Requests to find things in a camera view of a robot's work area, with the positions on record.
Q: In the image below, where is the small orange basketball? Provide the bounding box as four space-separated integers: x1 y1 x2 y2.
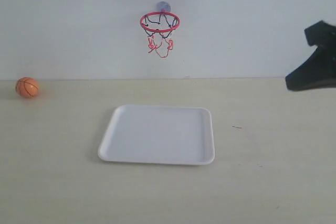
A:
15 77 39 99

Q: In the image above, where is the red mini basketball hoop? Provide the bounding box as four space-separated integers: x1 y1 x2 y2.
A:
140 11 181 58

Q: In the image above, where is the white plastic tray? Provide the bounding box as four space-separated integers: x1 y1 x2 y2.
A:
98 104 215 166

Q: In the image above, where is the clear suction cup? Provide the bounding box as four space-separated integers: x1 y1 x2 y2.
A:
156 1 171 13

